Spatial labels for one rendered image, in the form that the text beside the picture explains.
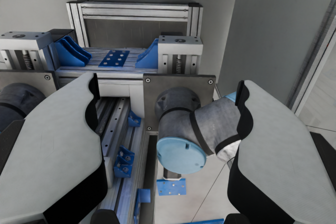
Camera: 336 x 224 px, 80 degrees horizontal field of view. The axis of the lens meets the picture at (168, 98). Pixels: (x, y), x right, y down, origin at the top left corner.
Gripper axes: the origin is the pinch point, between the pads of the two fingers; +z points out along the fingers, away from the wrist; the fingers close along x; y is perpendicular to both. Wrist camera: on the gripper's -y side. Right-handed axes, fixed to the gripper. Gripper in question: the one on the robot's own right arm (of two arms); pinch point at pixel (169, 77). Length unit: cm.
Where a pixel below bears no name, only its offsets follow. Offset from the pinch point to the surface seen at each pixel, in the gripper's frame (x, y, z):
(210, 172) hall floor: 62, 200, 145
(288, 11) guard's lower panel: 46, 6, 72
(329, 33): 46, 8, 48
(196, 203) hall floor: 53, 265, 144
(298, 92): 45, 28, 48
